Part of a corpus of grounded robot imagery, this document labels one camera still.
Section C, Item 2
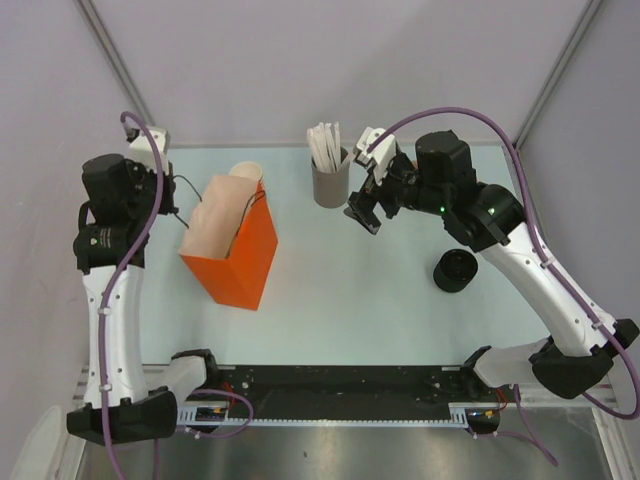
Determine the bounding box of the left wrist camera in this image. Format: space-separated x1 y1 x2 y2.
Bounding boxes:
128 126 170 174

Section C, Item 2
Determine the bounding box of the white wrapped stirrers bundle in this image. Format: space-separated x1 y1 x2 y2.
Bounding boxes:
306 122 343 173

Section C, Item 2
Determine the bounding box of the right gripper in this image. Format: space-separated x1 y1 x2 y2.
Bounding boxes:
344 152 449 235

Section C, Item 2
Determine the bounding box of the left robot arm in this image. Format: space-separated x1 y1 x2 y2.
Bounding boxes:
66 153 221 445

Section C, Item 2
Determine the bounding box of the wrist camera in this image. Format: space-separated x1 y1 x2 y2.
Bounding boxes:
352 127 398 185
128 126 170 174

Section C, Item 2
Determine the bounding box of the stack of brown paper cups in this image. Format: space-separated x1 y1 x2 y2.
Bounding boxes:
229 161 263 190

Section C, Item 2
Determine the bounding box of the orange paper bag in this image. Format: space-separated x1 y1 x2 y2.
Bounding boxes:
178 175 278 311

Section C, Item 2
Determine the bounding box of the white slotted cable duct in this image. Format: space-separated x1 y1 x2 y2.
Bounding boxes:
177 406 228 425

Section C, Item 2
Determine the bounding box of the aluminium frame rail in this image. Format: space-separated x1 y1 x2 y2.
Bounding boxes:
519 383 616 408

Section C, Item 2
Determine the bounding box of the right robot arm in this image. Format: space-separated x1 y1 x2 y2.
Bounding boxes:
345 127 639 401

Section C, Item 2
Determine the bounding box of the grey stirrer holder cup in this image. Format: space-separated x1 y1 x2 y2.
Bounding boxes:
311 148 350 209

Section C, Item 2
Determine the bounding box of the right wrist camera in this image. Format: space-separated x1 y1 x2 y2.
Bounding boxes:
352 127 398 185

